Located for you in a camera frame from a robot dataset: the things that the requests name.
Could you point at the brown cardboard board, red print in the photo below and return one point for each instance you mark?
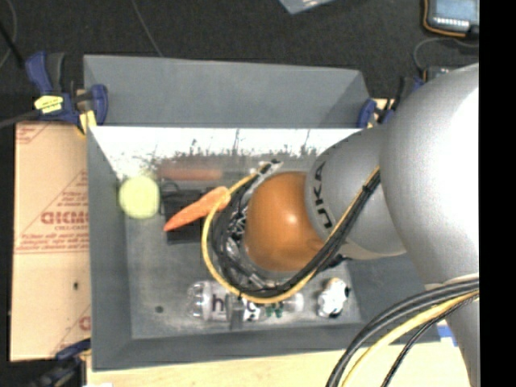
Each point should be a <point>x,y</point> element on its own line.
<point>48,288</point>

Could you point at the clear plastic bottle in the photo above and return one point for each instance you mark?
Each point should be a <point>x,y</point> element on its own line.
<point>203,302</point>

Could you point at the grey metal bin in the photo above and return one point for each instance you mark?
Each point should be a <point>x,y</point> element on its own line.
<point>169,272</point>

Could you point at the orange toy carrot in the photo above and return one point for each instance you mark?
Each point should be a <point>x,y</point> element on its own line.
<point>193,212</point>

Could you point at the yellow-green ball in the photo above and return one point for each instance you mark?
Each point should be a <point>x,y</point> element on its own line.
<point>139,196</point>

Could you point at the black box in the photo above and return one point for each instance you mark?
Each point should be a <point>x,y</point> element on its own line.
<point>181,234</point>

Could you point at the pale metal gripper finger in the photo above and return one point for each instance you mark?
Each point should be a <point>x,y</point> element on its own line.
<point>236,316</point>

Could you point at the black cylinder on white bracket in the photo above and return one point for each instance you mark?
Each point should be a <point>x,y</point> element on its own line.
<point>267,167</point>

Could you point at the white and black crumpled thing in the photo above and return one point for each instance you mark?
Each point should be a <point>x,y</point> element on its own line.
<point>332,298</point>

